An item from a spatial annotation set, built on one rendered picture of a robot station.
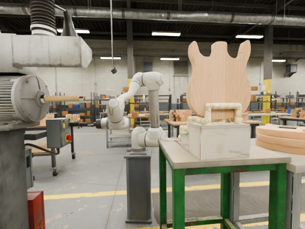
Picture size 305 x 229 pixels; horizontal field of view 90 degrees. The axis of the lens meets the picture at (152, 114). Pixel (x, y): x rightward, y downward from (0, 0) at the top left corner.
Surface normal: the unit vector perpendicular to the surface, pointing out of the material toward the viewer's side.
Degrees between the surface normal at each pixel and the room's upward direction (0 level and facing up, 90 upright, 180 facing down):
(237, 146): 90
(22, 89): 81
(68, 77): 90
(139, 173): 90
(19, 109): 115
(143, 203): 90
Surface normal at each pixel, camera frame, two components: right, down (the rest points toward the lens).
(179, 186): 0.10, 0.04
